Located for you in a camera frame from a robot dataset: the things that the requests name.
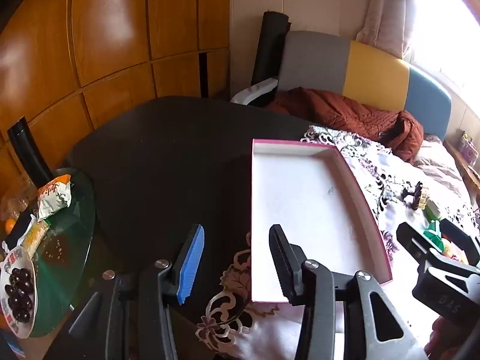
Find black pouch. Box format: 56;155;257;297
5;213;36;248

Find person's right hand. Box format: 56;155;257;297
424;317;456;360

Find window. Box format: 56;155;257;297
405;0;480;94

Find white green plug-in device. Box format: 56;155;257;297
425;198;445;221

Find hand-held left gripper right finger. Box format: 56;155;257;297
269;224;428;360

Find black tube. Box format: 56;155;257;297
7;117;54;188

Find clear plastic bag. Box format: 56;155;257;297
0;180;38;220

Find black round table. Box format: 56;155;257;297
62;97;319;360

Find white floral embroidered tablecloth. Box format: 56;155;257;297
195;125;480;360

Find dark cherries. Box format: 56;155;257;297
4;267;35;323

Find wooden wardrobe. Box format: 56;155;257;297
0;0;230;196

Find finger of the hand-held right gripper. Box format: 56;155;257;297
397;222;437;267
440;219;480;265

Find grey yellow blue headboard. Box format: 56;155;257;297
277;31;452;139

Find red-brown quilted blanket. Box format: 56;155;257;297
267;87;424;164

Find green glass round table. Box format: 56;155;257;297
0;169;97;338

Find yellow snack packet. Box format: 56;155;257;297
20;220;51;252

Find purple box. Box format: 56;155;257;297
459;131;480;162

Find pink-edged white cardboard box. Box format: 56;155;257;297
250;139;393;304

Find wooden bedside shelf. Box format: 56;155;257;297
444;139;480;192

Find white plate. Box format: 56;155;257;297
0;245;38;340

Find white orange snack packet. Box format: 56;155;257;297
36;174;73;222

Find beige curtain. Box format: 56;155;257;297
355;0;421;61

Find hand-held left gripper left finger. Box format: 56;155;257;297
69;223;205;360

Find black rolled mat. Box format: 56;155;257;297
250;11;291;87

